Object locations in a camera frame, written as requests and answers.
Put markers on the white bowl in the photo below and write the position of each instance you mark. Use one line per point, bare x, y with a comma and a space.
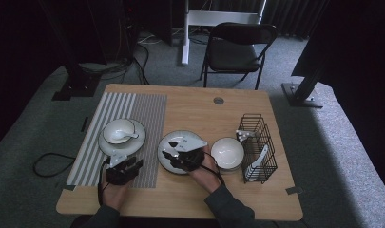
115, 126
227, 153
228, 171

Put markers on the white spoon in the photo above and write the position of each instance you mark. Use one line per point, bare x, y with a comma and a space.
245, 133
244, 138
260, 156
119, 135

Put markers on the white plate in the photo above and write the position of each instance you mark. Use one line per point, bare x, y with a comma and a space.
139, 141
163, 152

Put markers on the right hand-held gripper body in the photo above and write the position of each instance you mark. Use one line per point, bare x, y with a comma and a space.
191, 158

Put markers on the round grey table grommet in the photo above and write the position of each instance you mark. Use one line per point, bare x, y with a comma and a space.
218, 101

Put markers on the grey striped placemat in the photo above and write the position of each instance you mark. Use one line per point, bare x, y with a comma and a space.
149, 120

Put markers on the black stand with base plate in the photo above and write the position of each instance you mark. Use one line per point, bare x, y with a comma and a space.
302, 96
77, 87

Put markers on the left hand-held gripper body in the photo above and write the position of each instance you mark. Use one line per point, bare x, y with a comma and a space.
119, 175

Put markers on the grey tape piece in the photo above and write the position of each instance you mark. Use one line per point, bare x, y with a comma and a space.
294, 190

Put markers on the dark curtain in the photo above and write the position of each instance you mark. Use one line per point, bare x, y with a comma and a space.
355, 63

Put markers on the person's right hand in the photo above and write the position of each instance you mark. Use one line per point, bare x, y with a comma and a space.
207, 177

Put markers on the person's left hand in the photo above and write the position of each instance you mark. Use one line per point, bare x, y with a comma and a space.
114, 196

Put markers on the black folding chair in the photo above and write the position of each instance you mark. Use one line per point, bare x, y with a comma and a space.
231, 55

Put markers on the white desk frame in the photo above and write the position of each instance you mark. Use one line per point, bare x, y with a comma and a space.
212, 17

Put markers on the black equipment rack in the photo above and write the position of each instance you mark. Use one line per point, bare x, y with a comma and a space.
149, 19

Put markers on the short black strip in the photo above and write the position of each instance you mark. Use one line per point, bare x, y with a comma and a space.
84, 124

